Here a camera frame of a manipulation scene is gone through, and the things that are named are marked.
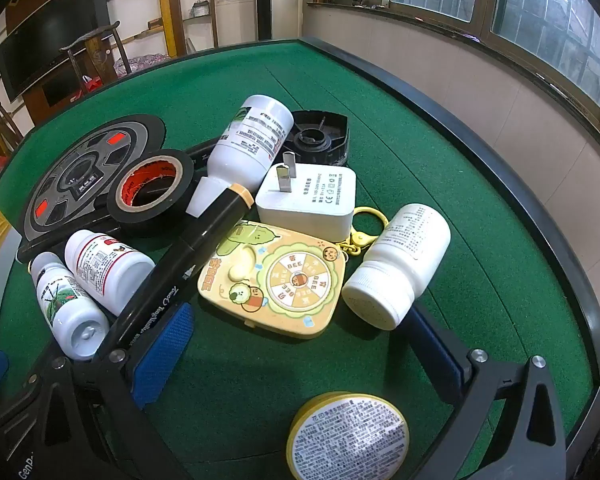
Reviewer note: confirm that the large white bottle green label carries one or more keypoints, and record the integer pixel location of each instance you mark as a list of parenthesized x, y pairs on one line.
[(240, 145)]

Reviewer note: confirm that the metal-framed window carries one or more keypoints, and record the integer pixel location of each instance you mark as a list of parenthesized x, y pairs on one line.
[(530, 15)]

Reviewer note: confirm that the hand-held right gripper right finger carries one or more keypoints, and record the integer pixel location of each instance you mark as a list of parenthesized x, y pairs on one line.
[(437, 360)]

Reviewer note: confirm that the black flat television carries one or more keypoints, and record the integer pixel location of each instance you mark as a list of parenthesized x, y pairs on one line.
[(50, 40)]

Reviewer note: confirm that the white pill bottle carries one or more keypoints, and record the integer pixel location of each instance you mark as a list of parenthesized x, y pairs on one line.
[(405, 265)]

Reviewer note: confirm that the dark wooden chair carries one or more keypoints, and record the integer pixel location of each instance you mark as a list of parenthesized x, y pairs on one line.
[(102, 55)]

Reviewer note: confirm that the black tape roll red core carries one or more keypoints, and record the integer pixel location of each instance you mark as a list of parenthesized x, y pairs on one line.
[(135, 220)]

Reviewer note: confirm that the yellow round tin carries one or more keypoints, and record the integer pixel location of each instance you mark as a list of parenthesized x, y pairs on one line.
[(347, 440)]

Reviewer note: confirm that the black plastic hexagonal part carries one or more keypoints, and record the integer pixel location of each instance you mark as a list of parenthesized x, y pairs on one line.
[(325, 130)]

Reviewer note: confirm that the black marker beige caps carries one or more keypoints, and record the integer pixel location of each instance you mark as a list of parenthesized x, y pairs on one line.
[(200, 240)]

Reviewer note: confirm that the round grey paddle toy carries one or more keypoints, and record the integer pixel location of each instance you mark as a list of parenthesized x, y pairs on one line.
[(72, 175)]

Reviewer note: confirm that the red plastic bag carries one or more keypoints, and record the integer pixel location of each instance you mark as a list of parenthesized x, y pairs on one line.
[(91, 85)]

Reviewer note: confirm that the white power adapter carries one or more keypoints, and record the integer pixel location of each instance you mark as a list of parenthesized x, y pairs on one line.
[(310, 200)]

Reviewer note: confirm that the white tower air conditioner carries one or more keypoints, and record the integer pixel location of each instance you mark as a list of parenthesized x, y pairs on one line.
[(287, 0)]

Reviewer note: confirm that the floral cloth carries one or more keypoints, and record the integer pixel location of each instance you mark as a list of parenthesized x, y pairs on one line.
[(140, 64)]

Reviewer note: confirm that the small white bottle green label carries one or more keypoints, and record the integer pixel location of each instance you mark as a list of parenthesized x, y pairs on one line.
[(65, 305)]

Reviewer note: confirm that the white bottle red label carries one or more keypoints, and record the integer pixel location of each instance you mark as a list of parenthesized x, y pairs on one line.
[(105, 267)]

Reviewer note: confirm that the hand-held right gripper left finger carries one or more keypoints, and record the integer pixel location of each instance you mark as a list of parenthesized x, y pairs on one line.
[(164, 352)]

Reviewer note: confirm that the gold-framed wall shelf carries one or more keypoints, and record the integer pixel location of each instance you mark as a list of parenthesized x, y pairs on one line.
[(195, 5)]

